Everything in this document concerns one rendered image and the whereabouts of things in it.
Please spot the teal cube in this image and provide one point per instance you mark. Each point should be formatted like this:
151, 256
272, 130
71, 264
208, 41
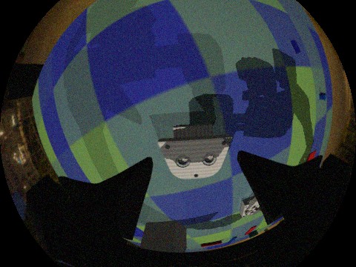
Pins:
252, 234

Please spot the red flat plate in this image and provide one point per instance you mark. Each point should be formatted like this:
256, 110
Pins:
310, 156

